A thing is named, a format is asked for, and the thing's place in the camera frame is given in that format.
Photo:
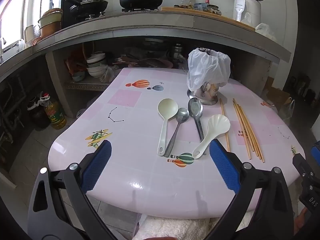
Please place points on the white shell-shaped plastic spoon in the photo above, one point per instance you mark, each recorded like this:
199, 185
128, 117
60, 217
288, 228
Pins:
217, 127

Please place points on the window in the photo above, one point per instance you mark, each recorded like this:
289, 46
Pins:
12, 12

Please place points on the grey drain pipes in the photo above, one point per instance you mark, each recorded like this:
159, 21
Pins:
10, 120

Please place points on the crumpled clear plastic bag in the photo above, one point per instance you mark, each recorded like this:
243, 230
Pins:
108, 73

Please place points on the dark jar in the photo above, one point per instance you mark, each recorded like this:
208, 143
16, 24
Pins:
37, 117

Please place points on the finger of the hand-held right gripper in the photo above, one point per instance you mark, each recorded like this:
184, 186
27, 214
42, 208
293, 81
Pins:
301, 166
315, 155

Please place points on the large clear plastic bag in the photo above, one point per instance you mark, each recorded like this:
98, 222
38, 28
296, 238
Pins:
265, 30

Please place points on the yellow-capped bottle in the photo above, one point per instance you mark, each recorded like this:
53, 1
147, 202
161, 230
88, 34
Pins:
192, 1

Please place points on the yellowish plastic bag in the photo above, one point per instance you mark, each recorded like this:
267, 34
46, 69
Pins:
289, 108

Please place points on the stack of white bowls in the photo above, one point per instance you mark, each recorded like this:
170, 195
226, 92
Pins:
96, 65

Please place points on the large steel spoon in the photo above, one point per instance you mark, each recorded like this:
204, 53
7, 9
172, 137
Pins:
195, 107

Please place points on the small steel spoon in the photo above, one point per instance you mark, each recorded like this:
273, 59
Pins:
182, 115

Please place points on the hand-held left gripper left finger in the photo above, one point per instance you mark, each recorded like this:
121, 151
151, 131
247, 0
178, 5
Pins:
96, 166

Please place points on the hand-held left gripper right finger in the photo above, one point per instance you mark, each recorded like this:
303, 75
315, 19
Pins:
225, 167

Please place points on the small clear plastic bag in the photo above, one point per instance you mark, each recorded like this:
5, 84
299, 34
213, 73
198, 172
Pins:
248, 18

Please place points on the cardboard box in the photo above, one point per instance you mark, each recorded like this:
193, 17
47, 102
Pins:
277, 93

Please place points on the cream pot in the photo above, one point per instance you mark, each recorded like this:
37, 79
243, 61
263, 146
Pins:
50, 17

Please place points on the yellow cooking oil bottle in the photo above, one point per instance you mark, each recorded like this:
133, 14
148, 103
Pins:
55, 115

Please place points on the steel utensil holder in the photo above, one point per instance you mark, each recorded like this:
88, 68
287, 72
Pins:
203, 97

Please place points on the cream round plastic spoon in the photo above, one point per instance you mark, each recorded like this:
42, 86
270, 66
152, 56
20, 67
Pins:
167, 108

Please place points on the wooden cutting board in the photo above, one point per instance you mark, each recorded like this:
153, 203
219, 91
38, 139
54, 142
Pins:
225, 18

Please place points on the red plastic bag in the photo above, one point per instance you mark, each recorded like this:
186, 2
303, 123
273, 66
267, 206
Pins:
75, 63

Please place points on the white kitchen appliance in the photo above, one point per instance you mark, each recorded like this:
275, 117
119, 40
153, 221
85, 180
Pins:
251, 8

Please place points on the bunch of wooden chopsticks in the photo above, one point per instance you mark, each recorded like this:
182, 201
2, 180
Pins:
247, 135

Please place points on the white fleece garment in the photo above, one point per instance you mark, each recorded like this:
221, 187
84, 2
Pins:
175, 228

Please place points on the white cup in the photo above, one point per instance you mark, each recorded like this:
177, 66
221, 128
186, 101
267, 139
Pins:
28, 33

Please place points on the grey kitchen counter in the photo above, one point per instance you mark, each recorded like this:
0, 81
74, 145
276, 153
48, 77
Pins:
150, 22

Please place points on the gas stove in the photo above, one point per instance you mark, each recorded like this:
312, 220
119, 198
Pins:
110, 15

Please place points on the black wok with lid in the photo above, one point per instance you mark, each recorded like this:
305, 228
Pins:
87, 6

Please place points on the person's right hand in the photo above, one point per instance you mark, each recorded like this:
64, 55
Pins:
300, 221

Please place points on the glass jar of pickles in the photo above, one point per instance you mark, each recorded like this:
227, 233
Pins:
213, 10

